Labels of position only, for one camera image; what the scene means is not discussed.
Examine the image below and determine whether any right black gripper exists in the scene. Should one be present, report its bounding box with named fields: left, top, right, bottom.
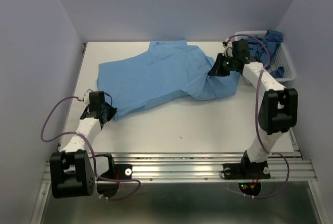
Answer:
left=207, top=52, right=237, bottom=76

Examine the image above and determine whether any light blue long sleeve shirt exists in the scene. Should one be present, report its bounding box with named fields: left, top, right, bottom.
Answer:
left=97, top=41, right=239, bottom=119

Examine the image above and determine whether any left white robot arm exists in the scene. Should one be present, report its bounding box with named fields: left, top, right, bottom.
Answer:
left=49, top=90, right=117, bottom=198

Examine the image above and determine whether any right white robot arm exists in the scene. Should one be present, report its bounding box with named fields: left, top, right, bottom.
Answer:
left=209, top=39, right=298, bottom=180

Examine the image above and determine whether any dark blue patterned shirt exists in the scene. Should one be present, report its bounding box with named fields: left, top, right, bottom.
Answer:
left=246, top=30, right=283, bottom=68

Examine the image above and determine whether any white plastic basket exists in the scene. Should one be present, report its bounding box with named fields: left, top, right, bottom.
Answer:
left=234, top=30, right=296, bottom=83

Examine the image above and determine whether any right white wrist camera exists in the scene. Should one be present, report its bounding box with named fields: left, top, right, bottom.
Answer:
left=222, top=38, right=233, bottom=57

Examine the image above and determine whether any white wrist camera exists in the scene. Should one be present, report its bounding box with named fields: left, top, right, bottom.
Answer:
left=222, top=38, right=233, bottom=57
left=77, top=89, right=94, bottom=105

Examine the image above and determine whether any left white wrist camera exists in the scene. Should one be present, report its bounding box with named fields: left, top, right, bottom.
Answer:
left=77, top=89, right=94, bottom=105

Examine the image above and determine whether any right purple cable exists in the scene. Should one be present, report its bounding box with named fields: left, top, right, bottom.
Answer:
left=222, top=34, right=291, bottom=200

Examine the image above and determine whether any purple cable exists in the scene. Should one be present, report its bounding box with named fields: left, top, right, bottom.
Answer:
left=40, top=96, right=142, bottom=201
left=222, top=34, right=291, bottom=200

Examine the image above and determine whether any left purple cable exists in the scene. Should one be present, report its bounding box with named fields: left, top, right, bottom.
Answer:
left=40, top=96, right=142, bottom=201

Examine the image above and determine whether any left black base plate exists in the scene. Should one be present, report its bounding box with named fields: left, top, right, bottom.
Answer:
left=100, top=164, right=133, bottom=182

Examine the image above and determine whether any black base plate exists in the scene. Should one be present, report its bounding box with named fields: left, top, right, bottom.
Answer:
left=223, top=162, right=271, bottom=180
left=100, top=164, right=133, bottom=182

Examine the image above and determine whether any aluminium mounting rail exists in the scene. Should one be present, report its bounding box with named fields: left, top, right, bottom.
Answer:
left=41, top=152, right=318, bottom=184

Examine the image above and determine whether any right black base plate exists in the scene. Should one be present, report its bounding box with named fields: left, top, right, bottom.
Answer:
left=223, top=162, right=271, bottom=180

